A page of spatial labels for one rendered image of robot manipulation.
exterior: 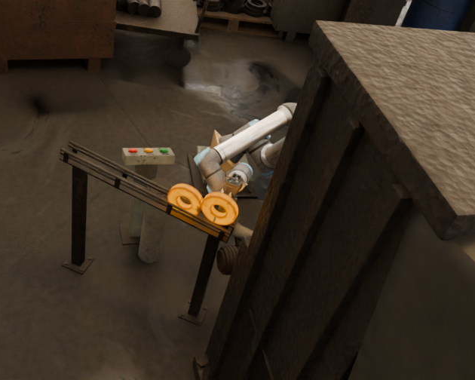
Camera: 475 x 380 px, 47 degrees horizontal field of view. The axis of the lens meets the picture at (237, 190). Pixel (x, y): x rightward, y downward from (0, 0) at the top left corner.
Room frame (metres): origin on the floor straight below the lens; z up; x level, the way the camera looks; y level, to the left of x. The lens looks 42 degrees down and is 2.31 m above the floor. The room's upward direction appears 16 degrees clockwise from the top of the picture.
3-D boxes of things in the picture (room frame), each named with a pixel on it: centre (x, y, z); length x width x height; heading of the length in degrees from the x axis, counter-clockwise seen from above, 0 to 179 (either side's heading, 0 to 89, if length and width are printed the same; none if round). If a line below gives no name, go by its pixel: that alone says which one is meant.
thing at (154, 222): (1.88, 0.36, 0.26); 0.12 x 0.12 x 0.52
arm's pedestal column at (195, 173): (2.67, 0.13, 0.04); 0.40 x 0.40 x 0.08; 22
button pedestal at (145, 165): (2.01, 0.47, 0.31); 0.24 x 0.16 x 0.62; 116
